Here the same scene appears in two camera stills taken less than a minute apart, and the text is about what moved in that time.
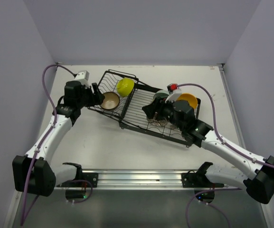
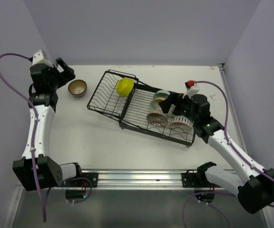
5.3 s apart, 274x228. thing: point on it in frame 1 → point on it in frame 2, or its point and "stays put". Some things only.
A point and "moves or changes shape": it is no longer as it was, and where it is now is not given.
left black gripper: (95, 98) → (65, 76)
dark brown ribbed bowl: (111, 100) moves or changes shape
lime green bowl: (125, 86) stays put
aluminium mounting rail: (137, 180) stays put
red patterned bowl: (163, 122) stays put
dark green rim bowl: (161, 95) stays put
